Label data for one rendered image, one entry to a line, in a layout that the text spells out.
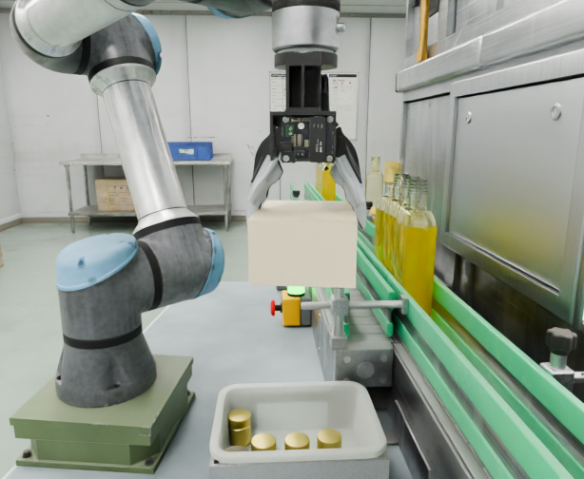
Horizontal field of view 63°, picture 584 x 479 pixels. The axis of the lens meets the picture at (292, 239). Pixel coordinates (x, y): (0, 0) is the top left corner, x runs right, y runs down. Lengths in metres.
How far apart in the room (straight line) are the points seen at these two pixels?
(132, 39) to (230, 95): 5.80
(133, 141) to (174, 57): 6.00
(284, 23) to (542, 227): 0.45
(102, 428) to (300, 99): 0.52
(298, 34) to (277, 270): 0.25
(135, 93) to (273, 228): 0.45
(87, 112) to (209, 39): 1.88
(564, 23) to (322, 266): 0.46
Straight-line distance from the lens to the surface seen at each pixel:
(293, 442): 0.70
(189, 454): 0.80
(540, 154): 0.78
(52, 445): 0.82
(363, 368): 0.80
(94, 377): 0.78
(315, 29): 0.55
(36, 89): 7.33
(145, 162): 0.85
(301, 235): 0.53
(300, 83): 0.55
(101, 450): 0.79
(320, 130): 0.52
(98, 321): 0.75
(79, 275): 0.73
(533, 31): 0.84
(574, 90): 0.73
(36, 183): 7.40
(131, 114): 0.88
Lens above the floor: 1.22
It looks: 13 degrees down
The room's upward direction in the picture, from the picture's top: straight up
